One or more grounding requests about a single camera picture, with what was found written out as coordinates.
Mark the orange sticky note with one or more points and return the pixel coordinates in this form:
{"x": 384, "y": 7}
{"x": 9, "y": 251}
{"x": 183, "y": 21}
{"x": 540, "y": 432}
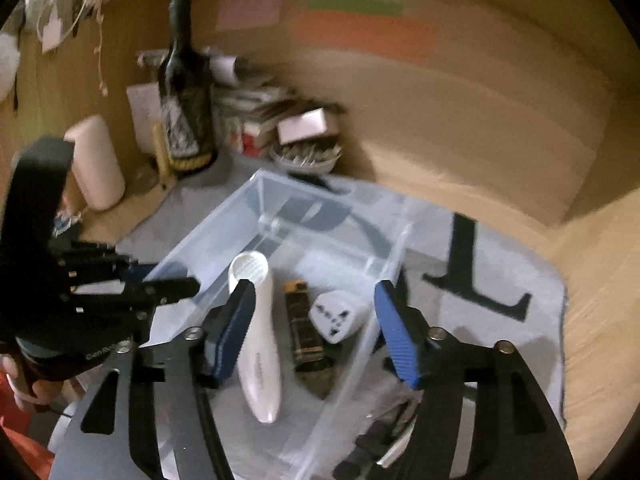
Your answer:
{"x": 365, "y": 35}

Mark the dark wine bottle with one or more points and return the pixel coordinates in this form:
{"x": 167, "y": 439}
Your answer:
{"x": 185, "y": 90}

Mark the grey mat with black letters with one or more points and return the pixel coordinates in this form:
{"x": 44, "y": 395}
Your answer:
{"x": 500, "y": 260}

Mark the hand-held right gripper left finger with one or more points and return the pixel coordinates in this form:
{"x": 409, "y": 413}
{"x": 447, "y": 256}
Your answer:
{"x": 235, "y": 330}

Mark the red garment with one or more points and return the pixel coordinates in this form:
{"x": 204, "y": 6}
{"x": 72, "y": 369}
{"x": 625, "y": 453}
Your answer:
{"x": 25, "y": 440}

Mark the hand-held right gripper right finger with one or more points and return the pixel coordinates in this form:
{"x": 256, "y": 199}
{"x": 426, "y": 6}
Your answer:
{"x": 397, "y": 335}

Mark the pale pink cylinder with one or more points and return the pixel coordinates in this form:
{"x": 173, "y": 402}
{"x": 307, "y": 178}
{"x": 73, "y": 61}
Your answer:
{"x": 97, "y": 165}

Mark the pink sticky note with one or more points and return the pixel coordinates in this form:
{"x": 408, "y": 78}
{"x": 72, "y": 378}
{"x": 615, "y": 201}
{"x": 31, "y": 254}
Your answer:
{"x": 250, "y": 6}

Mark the white paper tag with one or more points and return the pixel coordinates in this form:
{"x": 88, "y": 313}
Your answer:
{"x": 53, "y": 32}

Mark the green sticky note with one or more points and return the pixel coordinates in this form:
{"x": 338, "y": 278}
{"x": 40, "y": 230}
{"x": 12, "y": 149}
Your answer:
{"x": 355, "y": 4}

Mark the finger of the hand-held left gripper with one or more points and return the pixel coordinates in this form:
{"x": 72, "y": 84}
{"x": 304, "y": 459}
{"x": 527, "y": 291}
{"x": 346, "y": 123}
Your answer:
{"x": 170, "y": 289}
{"x": 142, "y": 271}

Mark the small white box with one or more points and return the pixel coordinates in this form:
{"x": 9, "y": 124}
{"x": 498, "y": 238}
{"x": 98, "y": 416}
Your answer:
{"x": 302, "y": 125}

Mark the stack of books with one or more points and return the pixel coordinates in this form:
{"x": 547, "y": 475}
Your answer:
{"x": 250, "y": 97}

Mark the white paper note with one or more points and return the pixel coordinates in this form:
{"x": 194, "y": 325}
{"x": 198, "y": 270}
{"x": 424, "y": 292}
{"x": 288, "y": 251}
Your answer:
{"x": 145, "y": 115}

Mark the clear plastic storage box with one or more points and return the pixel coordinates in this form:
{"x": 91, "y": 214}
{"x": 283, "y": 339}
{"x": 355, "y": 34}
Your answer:
{"x": 327, "y": 240}

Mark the person's left hand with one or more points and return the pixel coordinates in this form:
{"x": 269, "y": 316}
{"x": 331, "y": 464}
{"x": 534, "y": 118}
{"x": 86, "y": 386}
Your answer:
{"x": 12, "y": 377}

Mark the rolled paper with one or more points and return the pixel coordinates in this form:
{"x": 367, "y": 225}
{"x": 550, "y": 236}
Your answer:
{"x": 222, "y": 66}

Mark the white bowl of clips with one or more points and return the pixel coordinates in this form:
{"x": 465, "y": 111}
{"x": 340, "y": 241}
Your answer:
{"x": 305, "y": 157}

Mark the white handheld electric device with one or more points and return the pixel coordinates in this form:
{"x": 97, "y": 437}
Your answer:
{"x": 262, "y": 360}

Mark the red box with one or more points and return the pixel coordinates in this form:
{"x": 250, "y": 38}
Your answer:
{"x": 255, "y": 141}

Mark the white plug adapter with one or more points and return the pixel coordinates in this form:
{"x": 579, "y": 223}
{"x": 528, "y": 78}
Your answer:
{"x": 335, "y": 317}

